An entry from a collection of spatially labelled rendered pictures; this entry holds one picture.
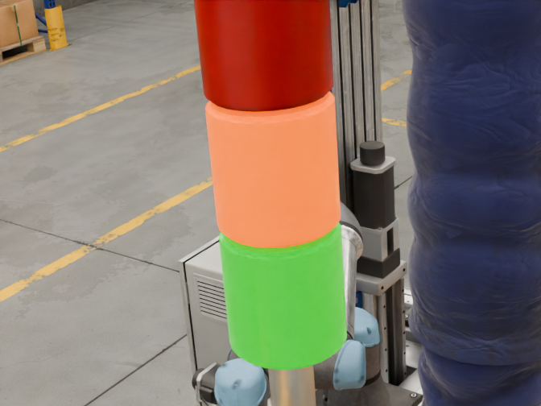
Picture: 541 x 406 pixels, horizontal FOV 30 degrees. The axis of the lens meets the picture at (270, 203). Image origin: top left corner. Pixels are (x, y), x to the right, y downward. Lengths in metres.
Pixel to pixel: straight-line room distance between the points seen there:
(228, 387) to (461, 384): 0.34
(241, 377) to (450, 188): 0.42
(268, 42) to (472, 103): 0.95
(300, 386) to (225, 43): 0.15
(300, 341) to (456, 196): 0.95
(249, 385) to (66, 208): 4.86
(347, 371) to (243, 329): 1.17
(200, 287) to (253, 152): 2.24
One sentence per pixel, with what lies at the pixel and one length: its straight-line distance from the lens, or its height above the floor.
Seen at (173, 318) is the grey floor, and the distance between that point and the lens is 4.88.
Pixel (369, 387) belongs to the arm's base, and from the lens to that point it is 2.27.
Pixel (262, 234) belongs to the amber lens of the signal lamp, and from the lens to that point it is 0.38.
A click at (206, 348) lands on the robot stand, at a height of 0.99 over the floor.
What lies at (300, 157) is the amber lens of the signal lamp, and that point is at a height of 2.25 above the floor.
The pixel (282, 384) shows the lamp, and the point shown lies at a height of 2.14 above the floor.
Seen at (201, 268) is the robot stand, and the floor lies 1.23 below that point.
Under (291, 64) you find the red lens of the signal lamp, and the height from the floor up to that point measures 2.29.
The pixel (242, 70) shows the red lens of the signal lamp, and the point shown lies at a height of 2.29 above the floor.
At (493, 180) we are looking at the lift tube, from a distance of 1.34.
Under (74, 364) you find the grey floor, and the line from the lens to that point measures 4.65.
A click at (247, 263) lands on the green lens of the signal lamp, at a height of 2.21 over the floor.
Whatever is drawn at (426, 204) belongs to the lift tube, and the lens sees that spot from 1.38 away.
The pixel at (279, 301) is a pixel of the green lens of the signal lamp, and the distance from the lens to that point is 0.40.
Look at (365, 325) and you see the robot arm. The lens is 2.21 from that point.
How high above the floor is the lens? 2.39
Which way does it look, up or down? 23 degrees down
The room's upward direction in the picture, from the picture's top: 5 degrees counter-clockwise
